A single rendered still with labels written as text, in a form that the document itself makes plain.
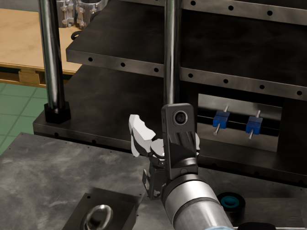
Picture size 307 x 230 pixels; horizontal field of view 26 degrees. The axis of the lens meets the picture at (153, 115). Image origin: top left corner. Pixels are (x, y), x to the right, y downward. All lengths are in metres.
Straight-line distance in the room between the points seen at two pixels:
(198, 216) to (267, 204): 0.91
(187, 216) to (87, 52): 1.37
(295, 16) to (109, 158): 0.72
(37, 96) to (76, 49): 1.78
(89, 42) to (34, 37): 2.10
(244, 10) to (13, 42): 2.56
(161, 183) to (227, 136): 1.18
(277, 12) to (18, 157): 0.92
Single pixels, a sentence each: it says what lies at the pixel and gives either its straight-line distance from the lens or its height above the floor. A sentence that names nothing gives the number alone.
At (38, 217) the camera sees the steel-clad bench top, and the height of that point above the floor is 0.80.
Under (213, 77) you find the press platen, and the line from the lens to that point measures 2.11.
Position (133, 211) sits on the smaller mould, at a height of 0.85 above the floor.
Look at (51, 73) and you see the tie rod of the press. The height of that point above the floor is 0.98.
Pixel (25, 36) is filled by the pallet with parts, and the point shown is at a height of 0.14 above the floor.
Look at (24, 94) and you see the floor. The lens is 4.04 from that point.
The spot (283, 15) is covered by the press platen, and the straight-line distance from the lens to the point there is 1.97.
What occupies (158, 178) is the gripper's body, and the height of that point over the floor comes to 1.43.
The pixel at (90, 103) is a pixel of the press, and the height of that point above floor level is 0.78.
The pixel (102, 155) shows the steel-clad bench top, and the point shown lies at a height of 0.80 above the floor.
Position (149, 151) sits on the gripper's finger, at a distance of 1.03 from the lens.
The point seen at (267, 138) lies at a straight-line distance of 2.18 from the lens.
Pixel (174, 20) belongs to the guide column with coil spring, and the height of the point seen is 1.22.
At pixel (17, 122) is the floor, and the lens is 3.79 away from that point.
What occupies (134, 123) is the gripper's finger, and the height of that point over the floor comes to 1.47.
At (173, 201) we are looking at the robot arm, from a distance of 0.95.
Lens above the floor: 2.08
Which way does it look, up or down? 33 degrees down
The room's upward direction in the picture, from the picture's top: straight up
